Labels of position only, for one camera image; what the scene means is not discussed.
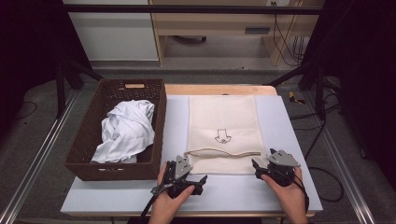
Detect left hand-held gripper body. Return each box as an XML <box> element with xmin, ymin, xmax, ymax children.
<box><xmin>150</xmin><ymin>154</ymin><xmax>196</xmax><ymax>200</ymax></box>

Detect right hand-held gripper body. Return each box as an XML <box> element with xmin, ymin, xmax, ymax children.
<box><xmin>264</xmin><ymin>148</ymin><xmax>302</xmax><ymax>188</ymax></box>

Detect cream drawstring cloth bag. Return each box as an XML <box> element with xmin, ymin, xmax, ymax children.
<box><xmin>183</xmin><ymin>94</ymin><xmax>269</xmax><ymax>175</ymax></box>

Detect white garment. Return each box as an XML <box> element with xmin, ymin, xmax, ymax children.
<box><xmin>91</xmin><ymin>99</ymin><xmax>156</xmax><ymax>164</ymax></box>

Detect brown woven basket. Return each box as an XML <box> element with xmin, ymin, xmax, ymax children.
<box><xmin>64</xmin><ymin>77</ymin><xmax>167</xmax><ymax>182</ymax></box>

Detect person's left hand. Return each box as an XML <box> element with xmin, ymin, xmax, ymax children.
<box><xmin>148</xmin><ymin>161</ymin><xmax>195</xmax><ymax>224</ymax></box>

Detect person's right hand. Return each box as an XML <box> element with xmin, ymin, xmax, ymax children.
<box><xmin>261</xmin><ymin>167</ymin><xmax>309</xmax><ymax>224</ymax></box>

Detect light grey table mat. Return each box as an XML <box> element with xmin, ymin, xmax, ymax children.
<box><xmin>60</xmin><ymin>94</ymin><xmax>324</xmax><ymax>216</ymax></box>

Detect yellow and black tool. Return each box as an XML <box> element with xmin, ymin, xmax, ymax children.
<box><xmin>288</xmin><ymin>91</ymin><xmax>306</xmax><ymax>105</ymax></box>

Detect black metal stand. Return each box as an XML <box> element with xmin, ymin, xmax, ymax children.
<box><xmin>55</xmin><ymin>57</ymin><xmax>105</xmax><ymax>119</ymax></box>
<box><xmin>266</xmin><ymin>57</ymin><xmax>329</xmax><ymax>121</ymax></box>

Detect dark curtain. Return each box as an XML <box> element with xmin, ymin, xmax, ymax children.
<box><xmin>0</xmin><ymin>0</ymin><xmax>94</xmax><ymax>138</ymax></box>
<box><xmin>300</xmin><ymin>0</ymin><xmax>396</xmax><ymax>190</ymax></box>

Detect light wooden desk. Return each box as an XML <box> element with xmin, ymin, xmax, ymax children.
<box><xmin>148</xmin><ymin>0</ymin><xmax>325</xmax><ymax>67</ymax></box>

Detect white cabinet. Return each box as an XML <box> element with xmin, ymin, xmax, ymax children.
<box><xmin>62</xmin><ymin>0</ymin><xmax>160</xmax><ymax>62</ymax></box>

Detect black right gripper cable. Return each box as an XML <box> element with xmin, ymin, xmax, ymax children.
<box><xmin>292</xmin><ymin>174</ymin><xmax>311</xmax><ymax>216</ymax></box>

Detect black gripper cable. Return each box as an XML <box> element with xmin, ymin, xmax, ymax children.
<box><xmin>140</xmin><ymin>189</ymin><xmax>158</xmax><ymax>220</ymax></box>
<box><xmin>292</xmin><ymin>174</ymin><xmax>311</xmax><ymax>216</ymax></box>

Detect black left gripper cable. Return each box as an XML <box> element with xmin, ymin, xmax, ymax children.
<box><xmin>140</xmin><ymin>189</ymin><xmax>158</xmax><ymax>220</ymax></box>

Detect aluminium rail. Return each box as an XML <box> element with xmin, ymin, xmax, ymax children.
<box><xmin>303</xmin><ymin>91</ymin><xmax>378</xmax><ymax>224</ymax></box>
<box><xmin>0</xmin><ymin>89</ymin><xmax>79</xmax><ymax>224</ymax></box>

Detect long black floor cable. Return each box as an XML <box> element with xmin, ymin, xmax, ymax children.
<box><xmin>289</xmin><ymin>102</ymin><xmax>346</xmax><ymax>203</ymax></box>

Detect black hanging cables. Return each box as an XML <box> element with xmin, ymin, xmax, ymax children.
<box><xmin>271</xmin><ymin>1</ymin><xmax>310</xmax><ymax>67</ymax></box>

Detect black horizontal frame bar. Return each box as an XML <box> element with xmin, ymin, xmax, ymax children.
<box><xmin>62</xmin><ymin>4</ymin><xmax>325</xmax><ymax>16</ymax></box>

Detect thin black floor cable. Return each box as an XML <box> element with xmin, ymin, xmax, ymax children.
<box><xmin>14</xmin><ymin>101</ymin><xmax>39</xmax><ymax>121</ymax></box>

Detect white wall socket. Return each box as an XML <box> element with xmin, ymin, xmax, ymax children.
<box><xmin>265</xmin><ymin>0</ymin><xmax>291</xmax><ymax>7</ymax></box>

